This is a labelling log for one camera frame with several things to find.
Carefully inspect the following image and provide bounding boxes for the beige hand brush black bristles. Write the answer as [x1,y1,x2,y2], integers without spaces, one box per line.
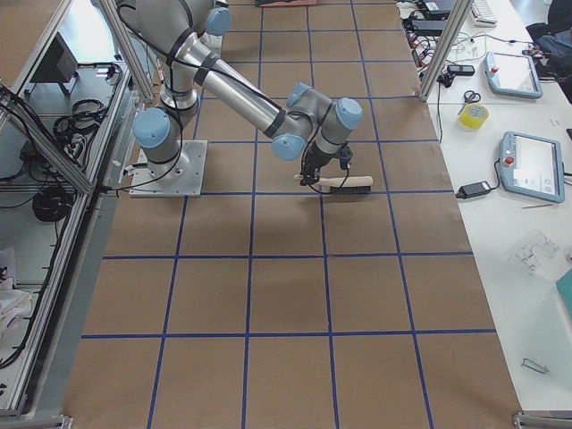
[307,176,373,195]

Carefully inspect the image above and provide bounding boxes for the aluminium frame post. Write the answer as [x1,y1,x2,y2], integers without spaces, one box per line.
[418,0,472,102]

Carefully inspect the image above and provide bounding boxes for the black handled scissors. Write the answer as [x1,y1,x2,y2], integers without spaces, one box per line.
[458,89,482,115]

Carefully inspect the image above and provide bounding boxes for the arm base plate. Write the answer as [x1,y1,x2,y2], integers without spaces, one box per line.
[129,139,208,198]

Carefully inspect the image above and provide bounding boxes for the aluminium frame rail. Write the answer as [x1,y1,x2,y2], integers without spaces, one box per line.
[1,85,94,194]

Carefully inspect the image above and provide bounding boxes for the black lined trash bin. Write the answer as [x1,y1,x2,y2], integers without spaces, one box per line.
[254,0,318,7]

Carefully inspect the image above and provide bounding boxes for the lower teach pendant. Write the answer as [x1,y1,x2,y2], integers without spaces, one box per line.
[499,131,565,204]

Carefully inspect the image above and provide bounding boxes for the clear plastic packaging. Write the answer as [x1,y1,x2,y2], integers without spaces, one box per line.
[508,231,562,280]

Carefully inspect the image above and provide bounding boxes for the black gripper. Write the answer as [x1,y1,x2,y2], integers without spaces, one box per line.
[299,140,353,186]

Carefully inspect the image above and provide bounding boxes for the metal clip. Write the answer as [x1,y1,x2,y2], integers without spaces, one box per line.
[521,357,550,374]

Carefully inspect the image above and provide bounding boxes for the black power brick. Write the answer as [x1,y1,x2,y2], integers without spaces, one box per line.
[455,181,492,199]

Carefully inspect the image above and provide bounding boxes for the upper teach pendant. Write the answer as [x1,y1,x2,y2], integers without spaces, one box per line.
[484,52,543,99]

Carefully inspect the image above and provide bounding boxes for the teach pendant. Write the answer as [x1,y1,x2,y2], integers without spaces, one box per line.
[484,52,543,99]
[499,131,565,204]

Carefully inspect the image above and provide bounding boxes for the yellow tape roll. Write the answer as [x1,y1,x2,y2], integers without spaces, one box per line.
[458,103,490,131]

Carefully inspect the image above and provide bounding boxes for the teal board corner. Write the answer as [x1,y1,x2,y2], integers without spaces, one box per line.
[556,270,572,318]

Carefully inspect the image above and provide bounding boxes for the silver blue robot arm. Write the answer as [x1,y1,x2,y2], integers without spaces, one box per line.
[114,1,373,192]

